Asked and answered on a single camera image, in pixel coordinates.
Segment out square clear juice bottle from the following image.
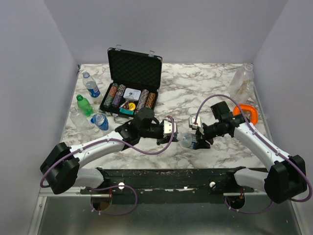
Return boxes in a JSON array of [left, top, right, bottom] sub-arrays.
[[227, 64, 254, 97]]

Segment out yellow dealer chip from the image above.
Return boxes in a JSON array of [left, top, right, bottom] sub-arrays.
[[128, 103, 136, 111]]

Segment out black front rail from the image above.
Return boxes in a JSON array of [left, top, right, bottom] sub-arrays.
[[80, 168, 255, 204]]

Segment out orange ring toy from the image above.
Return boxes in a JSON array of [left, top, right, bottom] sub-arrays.
[[233, 104, 259, 125]]

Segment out blue label water bottle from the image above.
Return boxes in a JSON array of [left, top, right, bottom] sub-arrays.
[[83, 72, 101, 98]]

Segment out clear Pocari Sweat bottle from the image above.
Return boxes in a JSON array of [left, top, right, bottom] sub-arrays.
[[240, 81, 254, 104]]

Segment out blue crushed bottle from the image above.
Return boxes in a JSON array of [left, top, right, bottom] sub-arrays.
[[90, 114, 109, 131]]

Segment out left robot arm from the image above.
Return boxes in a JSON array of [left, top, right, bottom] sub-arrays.
[[40, 108, 177, 194]]

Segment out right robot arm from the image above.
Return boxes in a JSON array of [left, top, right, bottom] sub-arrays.
[[189, 101, 308, 204]]

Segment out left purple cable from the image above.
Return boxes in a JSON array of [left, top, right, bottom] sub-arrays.
[[40, 117, 176, 216]]

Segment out black poker chip case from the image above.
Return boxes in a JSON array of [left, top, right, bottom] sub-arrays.
[[99, 47, 163, 118]]

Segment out clear bottle green-blue label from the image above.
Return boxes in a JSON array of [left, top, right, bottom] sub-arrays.
[[179, 133, 198, 149]]

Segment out green soda bottle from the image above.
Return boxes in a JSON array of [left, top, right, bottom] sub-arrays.
[[76, 94, 94, 117]]

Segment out white blue water cap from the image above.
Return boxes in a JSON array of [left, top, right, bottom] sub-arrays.
[[176, 133, 182, 141]]

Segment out crushed clear bottle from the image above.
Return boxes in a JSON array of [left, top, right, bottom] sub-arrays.
[[70, 107, 93, 132]]

